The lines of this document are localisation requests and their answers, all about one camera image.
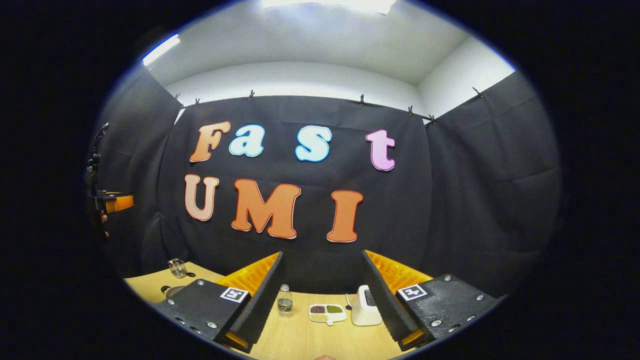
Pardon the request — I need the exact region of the small metal wire basket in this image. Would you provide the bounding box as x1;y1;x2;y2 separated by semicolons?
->
167;258;197;279

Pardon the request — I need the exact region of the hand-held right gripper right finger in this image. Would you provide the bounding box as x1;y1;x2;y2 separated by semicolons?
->
361;250;501;353

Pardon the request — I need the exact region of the white toaster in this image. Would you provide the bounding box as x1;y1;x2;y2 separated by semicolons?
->
351;285;384;327

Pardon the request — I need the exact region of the ceiling light panel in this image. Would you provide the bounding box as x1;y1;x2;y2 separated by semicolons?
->
141;33;181;67
262;0;397;15

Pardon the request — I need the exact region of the white divided bean dish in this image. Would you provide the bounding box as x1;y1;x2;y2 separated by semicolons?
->
308;303;348;326

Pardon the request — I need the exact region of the black backdrop cloth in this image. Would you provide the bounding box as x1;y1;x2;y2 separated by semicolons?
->
92;70;563;302

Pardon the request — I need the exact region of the row of black clips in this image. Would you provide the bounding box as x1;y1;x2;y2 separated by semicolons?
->
172;86;485;126

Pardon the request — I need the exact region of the clear plastic water bottle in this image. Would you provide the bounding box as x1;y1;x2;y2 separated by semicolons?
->
277;284;294;318

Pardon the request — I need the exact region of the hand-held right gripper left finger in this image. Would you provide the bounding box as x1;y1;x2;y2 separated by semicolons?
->
152;251;286;354

